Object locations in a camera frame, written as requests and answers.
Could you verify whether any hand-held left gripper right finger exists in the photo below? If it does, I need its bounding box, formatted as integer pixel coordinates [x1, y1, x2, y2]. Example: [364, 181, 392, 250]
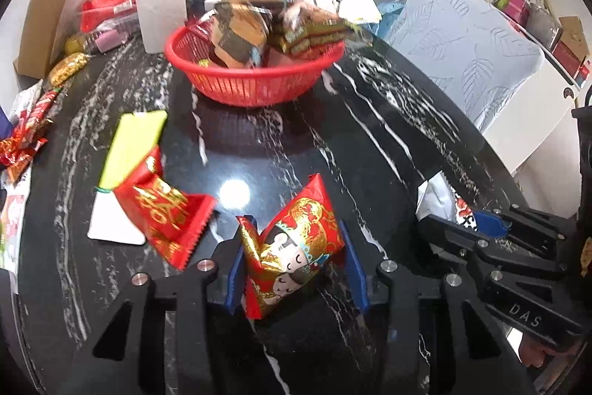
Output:
[340, 220, 532, 395]

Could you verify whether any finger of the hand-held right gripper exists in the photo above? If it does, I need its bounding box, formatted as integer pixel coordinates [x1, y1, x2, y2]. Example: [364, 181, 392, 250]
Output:
[417, 214, 569, 285]
[472, 204, 579, 259]

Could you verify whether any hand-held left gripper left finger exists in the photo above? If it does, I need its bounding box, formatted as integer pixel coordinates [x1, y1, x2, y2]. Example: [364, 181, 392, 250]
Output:
[60, 227, 247, 395]

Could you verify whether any white snack packet red print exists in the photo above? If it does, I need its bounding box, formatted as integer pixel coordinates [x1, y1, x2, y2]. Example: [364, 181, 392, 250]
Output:
[416, 175, 478, 230]

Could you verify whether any red gold cartoon snack packet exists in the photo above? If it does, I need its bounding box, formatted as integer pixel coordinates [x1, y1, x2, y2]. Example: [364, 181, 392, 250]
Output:
[236, 174, 347, 321]

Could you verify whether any red plastic basket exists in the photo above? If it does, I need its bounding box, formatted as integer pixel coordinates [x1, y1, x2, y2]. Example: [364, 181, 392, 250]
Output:
[164, 22, 346, 108]

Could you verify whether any sandwich cracker snack packet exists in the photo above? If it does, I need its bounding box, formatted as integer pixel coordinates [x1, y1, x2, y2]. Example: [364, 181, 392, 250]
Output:
[210, 1, 272, 69]

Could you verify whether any brown snack bag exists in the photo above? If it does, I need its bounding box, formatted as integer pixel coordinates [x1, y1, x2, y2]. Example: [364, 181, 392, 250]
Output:
[268, 1, 373, 56]

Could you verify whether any person's right hand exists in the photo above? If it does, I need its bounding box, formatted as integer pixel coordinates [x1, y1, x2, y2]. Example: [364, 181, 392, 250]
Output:
[517, 330, 549, 370]

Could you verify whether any red packet gold lettering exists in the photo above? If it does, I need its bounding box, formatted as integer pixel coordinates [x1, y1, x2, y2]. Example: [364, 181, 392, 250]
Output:
[113, 145, 218, 271]

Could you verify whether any white cabinet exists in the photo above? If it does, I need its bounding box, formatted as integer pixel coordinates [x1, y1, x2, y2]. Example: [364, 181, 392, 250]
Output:
[481, 48, 584, 179]

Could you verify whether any white paper sheet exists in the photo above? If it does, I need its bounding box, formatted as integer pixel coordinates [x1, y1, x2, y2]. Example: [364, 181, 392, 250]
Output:
[88, 191, 147, 246]

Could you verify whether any yellow-green packet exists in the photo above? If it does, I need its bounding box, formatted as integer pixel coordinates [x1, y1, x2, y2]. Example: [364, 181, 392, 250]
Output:
[98, 110, 168, 193]

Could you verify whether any chair with pale blue cover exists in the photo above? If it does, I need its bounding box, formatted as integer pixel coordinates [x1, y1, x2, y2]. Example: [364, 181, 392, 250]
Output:
[384, 0, 546, 133]

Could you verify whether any pink box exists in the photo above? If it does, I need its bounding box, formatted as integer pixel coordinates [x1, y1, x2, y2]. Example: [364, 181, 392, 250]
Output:
[504, 0, 532, 23]

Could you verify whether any white pink snack packet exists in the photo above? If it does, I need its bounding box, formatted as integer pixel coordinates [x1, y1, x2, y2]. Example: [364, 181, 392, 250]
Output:
[0, 191, 29, 272]

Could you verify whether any blue cloth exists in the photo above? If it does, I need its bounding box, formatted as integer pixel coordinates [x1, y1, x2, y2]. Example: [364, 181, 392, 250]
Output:
[378, 1, 408, 28]

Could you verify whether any yellow white bag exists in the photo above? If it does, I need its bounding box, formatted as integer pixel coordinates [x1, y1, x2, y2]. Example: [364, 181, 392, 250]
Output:
[340, 0, 383, 24]

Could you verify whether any red gold candy packet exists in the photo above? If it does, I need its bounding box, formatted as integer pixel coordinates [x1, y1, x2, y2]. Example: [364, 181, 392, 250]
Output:
[0, 131, 49, 184]

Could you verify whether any red stick snack packet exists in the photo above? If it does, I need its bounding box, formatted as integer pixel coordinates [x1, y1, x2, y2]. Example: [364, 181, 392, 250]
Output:
[25, 87, 63, 132]

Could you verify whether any red plastic container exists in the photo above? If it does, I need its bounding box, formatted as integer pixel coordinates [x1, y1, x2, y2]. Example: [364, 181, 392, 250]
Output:
[80, 0, 139, 33]

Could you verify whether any cardboard box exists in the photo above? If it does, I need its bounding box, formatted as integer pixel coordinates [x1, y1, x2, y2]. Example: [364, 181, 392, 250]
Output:
[13, 0, 117, 79]

